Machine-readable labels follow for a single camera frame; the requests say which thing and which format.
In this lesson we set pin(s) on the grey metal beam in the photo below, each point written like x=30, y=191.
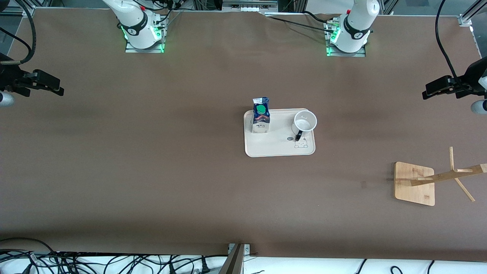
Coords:
x=233, y=262

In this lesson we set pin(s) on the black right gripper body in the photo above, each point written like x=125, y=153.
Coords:
x=8, y=77

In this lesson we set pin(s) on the aluminium frame profile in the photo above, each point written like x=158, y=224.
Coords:
x=15, y=11
x=466, y=19

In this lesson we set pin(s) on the wooden cup rack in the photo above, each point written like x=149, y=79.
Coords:
x=414, y=190

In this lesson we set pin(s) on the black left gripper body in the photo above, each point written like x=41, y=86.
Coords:
x=473, y=78

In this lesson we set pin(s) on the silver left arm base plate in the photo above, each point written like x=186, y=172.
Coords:
x=361, y=54

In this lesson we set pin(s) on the brown table cover sheet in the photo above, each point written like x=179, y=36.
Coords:
x=152, y=152

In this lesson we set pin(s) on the cream tray with rabbit print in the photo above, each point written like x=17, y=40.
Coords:
x=277, y=146

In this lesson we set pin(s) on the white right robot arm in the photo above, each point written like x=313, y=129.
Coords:
x=137, y=30

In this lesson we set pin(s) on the grey power strip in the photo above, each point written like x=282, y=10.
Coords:
x=249, y=5

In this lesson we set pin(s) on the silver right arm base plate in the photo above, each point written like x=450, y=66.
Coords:
x=131, y=50

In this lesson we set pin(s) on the silver metal bracket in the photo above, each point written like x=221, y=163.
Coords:
x=246, y=249

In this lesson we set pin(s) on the blue milk carton green cap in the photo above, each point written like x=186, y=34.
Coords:
x=261, y=121

